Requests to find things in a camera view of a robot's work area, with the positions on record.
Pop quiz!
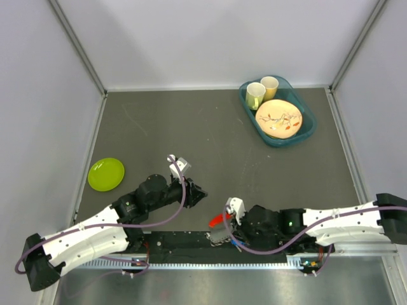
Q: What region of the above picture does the blue key fob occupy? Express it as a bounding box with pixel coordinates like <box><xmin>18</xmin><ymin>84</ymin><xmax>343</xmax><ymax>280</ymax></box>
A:
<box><xmin>230</xmin><ymin>240</ymin><xmax>247</xmax><ymax>247</ymax></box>

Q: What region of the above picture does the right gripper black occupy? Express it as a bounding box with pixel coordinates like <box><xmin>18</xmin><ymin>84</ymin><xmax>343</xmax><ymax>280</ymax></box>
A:
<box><xmin>230</xmin><ymin>208</ymin><xmax>280</xmax><ymax>245</ymax></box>

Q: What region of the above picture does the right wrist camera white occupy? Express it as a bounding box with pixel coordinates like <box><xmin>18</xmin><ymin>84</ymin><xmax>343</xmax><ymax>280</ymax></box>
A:
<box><xmin>226</xmin><ymin>197</ymin><xmax>246</xmax><ymax>226</ymax></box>

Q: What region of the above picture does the yellow mug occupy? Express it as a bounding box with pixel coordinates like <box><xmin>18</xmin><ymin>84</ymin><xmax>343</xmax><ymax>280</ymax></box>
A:
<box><xmin>260</xmin><ymin>76</ymin><xmax>279</xmax><ymax>101</ymax></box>

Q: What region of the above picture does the cream painted plate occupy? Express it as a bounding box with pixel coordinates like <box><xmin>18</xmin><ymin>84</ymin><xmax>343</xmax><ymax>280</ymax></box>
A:
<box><xmin>255</xmin><ymin>99</ymin><xmax>303</xmax><ymax>139</ymax></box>

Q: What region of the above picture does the green plastic plate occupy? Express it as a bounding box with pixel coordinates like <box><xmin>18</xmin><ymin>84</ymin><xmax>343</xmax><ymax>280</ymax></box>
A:
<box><xmin>87</xmin><ymin>158</ymin><xmax>125</xmax><ymax>192</ymax></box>

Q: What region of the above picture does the metal keyring cluster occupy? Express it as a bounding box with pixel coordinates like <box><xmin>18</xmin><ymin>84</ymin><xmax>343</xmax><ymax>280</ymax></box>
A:
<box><xmin>210</xmin><ymin>239</ymin><xmax>230</xmax><ymax>247</ymax></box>

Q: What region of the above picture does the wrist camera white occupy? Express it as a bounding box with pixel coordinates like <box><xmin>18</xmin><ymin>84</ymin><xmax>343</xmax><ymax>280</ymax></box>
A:
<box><xmin>226</xmin><ymin>197</ymin><xmax>246</xmax><ymax>226</ymax></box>
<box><xmin>167</xmin><ymin>154</ymin><xmax>191</xmax><ymax>183</ymax></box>

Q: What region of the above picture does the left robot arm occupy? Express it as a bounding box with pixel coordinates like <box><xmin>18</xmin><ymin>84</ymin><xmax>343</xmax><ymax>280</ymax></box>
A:
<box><xmin>22</xmin><ymin>175</ymin><xmax>207</xmax><ymax>292</ymax></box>

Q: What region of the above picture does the teal plastic tray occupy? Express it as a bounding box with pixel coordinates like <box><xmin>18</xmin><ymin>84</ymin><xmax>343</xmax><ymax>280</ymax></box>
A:
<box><xmin>238</xmin><ymin>75</ymin><xmax>317</xmax><ymax>147</ymax></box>

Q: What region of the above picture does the red handled metal key holder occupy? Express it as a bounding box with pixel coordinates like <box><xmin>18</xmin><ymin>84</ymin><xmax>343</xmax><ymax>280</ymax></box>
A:
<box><xmin>206</xmin><ymin>214</ymin><xmax>231</xmax><ymax>242</ymax></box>

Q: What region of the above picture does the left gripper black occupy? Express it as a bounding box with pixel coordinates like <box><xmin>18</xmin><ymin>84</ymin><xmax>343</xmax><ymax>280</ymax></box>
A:
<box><xmin>148</xmin><ymin>174</ymin><xmax>207</xmax><ymax>212</ymax></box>

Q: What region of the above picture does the purple cable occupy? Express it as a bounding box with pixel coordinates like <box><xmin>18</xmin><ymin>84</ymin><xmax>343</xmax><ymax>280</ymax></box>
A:
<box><xmin>222</xmin><ymin>206</ymin><xmax>407</xmax><ymax>276</ymax></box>
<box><xmin>14</xmin><ymin>155</ymin><xmax>187</xmax><ymax>277</ymax></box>

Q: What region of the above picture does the pale green mug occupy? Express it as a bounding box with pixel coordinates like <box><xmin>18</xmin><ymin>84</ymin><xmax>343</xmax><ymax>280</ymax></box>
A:
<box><xmin>245</xmin><ymin>82</ymin><xmax>266</xmax><ymax>111</ymax></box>

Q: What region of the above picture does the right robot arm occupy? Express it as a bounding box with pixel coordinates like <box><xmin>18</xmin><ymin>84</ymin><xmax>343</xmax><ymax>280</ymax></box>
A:
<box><xmin>222</xmin><ymin>193</ymin><xmax>406</xmax><ymax>255</ymax></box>

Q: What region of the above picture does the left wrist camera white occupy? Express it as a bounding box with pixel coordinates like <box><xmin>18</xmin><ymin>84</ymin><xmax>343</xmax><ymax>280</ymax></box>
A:
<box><xmin>167</xmin><ymin>154</ymin><xmax>191</xmax><ymax>183</ymax></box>

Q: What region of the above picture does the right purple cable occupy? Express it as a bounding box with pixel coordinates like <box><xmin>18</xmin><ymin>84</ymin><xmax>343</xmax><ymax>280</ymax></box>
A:
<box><xmin>222</xmin><ymin>206</ymin><xmax>407</xmax><ymax>276</ymax></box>

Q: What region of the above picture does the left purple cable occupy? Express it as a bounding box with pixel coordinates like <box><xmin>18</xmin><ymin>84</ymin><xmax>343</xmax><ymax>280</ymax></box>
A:
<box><xmin>14</xmin><ymin>155</ymin><xmax>187</xmax><ymax>277</ymax></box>

